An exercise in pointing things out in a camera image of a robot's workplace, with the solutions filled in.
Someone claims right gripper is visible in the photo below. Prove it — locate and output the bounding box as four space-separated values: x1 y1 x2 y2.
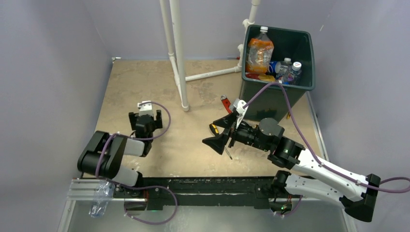
203 111 270 154

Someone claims amber tea bottle red label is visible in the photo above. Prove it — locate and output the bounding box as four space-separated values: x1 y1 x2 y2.
258 74 277 82

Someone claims crushed clear bottle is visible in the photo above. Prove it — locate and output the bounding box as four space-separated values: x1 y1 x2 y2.
89 180 115 218

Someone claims clear water bottle edge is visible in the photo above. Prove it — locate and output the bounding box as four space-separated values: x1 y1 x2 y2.
281 61 302 85

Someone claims orange label bottle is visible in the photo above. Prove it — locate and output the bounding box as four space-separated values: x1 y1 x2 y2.
245 26 274 74

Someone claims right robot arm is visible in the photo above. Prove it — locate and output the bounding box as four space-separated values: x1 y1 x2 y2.
202 113 381 222

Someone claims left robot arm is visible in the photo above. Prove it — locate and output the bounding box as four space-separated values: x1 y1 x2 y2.
77 110 163 198

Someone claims dark green plastic bin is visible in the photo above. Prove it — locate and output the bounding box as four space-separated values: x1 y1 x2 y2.
244 27 316 121

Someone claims red adjustable wrench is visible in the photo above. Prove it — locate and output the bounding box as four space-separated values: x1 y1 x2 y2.
220 95 232 114

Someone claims pepsi bottle near base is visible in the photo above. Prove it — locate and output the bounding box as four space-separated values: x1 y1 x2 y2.
268 61 281 74

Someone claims clear bottle white cap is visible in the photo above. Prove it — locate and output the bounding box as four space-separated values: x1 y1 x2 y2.
275 58 292 79

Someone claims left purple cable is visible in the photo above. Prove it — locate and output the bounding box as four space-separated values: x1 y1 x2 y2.
95 101 172 179

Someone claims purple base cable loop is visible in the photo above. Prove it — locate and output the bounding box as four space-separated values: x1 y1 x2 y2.
123 185 178 225

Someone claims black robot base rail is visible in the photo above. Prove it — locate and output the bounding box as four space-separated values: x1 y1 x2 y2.
114 176 303 212

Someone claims white pvc pipe frame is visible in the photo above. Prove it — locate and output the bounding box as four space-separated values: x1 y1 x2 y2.
159 0 244 112

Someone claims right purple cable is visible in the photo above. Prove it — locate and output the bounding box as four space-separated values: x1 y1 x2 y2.
244 82 410 194

